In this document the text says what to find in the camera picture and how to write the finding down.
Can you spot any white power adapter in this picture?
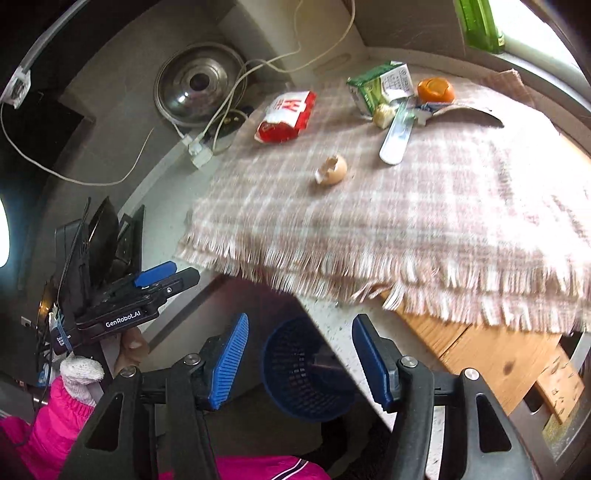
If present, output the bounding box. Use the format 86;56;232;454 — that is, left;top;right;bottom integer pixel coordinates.
182;133;214;170

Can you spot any green milk carton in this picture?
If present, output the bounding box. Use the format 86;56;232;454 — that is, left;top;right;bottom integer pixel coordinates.
346;61;416;123

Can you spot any white wrapper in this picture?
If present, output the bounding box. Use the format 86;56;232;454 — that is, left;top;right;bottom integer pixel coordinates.
412;100;458;124

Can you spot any clear plastic tube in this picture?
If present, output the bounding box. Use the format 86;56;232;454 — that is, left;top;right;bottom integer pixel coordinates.
379;99;414;165

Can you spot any blue plastic basket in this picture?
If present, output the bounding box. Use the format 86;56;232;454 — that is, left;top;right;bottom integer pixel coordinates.
262;316;358;423

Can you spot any black stand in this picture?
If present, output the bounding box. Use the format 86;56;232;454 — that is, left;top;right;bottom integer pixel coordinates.
85;196;146;282

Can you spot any green plastic frame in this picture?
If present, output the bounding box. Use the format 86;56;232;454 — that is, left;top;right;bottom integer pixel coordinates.
455;0;506;54

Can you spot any person's left forearm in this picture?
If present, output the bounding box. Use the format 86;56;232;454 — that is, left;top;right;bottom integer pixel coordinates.
0;355;112;480

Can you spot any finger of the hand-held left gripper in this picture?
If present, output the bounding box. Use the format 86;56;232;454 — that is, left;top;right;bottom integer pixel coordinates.
99;268;201;310
104;261;178;296

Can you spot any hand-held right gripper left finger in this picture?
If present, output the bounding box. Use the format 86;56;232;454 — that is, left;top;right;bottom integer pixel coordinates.
60;313;250;480

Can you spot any brown eggshell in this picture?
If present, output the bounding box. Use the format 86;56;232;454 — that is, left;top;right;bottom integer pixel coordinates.
315;154;348;186

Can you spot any wooden cabinet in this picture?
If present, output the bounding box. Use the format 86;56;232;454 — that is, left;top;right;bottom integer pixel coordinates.
379;286;573;425

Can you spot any plaid fringed blanket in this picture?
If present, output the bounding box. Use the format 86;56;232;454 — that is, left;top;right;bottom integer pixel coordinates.
175;69;591;333

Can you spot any steel pot lid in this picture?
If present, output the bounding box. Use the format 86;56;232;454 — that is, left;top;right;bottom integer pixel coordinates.
154;44;247;127

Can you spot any dark curved scrap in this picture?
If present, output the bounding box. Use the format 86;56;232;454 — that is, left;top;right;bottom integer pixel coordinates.
455;105;505;128

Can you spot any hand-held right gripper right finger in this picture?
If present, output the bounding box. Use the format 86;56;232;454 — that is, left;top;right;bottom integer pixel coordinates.
352;314;541;480

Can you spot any white cable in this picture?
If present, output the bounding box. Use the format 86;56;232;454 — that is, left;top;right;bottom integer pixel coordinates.
0;99;155;186
171;0;356;155

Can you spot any person's left hand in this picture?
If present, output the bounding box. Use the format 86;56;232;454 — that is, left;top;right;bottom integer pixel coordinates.
113;325;151;376

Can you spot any red snack packet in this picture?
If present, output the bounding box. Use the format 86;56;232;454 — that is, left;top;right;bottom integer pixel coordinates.
255;90;318;144

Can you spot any pink padded clothing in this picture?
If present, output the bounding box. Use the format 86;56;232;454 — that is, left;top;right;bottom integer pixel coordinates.
157;455;331;480

